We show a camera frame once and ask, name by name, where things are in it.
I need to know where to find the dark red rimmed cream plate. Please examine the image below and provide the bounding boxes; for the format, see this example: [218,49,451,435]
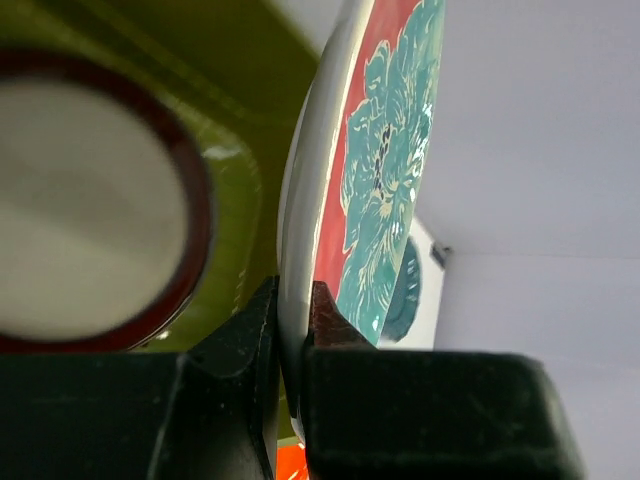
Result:
[1,47,215,353]

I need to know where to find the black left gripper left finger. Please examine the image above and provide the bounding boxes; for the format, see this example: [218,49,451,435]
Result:
[1,277,280,479]

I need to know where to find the olive green plastic bin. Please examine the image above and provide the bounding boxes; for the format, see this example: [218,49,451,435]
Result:
[1,1,318,353]

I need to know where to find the teal scalloped plate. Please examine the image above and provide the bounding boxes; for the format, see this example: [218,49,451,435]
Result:
[381,238,422,343]

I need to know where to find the orange glossy plate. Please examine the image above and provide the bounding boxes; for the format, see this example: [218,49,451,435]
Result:
[276,443,310,480]

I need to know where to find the red and teal floral plate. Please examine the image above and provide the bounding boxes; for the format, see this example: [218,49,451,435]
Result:
[277,1,445,435]

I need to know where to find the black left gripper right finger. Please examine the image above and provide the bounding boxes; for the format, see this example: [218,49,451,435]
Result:
[302,282,585,479]

